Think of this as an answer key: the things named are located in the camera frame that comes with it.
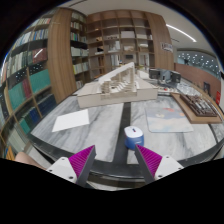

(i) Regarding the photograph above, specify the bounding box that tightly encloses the dark wooden architectural model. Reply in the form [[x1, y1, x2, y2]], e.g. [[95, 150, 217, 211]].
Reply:
[[171, 93, 222, 124]]

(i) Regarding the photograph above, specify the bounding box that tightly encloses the white architectural building model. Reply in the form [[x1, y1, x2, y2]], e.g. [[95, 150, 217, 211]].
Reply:
[[77, 62, 158, 108]]

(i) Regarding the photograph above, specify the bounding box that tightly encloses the wooden back wall shelving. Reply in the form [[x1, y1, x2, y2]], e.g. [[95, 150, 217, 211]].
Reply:
[[70, 9, 155, 89]]

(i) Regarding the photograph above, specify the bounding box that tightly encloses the pastel illustrated mouse pad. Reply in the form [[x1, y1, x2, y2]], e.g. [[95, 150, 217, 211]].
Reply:
[[145, 107, 193, 133]]

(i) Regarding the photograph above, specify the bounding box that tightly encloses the black computer monitor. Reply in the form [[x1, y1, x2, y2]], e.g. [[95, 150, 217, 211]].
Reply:
[[149, 69, 160, 79], [170, 71, 181, 83]]

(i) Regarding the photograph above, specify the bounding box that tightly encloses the white sheet of paper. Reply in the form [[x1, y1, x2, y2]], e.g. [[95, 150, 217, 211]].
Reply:
[[52, 109, 89, 132]]

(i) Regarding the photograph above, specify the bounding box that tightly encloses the black computer monitor left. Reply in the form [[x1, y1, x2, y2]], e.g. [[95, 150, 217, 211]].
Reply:
[[149, 69, 160, 79]]

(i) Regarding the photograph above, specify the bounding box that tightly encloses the wooden panel column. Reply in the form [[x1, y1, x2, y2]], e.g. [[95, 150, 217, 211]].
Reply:
[[47, 8, 77, 103]]

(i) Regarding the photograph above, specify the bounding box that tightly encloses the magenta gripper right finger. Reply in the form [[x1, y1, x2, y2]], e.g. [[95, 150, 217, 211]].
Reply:
[[134, 144, 184, 185]]

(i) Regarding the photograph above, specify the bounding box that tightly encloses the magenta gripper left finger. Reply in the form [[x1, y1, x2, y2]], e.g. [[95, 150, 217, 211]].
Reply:
[[46, 144, 97, 188]]

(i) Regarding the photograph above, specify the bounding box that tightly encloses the left bookshelf with books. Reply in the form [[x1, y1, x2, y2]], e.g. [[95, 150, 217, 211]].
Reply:
[[0, 15, 56, 158]]

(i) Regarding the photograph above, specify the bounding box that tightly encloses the black computer monitor right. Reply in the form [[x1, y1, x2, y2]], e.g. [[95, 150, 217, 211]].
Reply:
[[170, 71, 181, 83]]

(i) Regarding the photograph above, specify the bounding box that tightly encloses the blue and white computer mouse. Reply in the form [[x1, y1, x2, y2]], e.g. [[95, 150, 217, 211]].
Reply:
[[124, 126, 144, 150]]

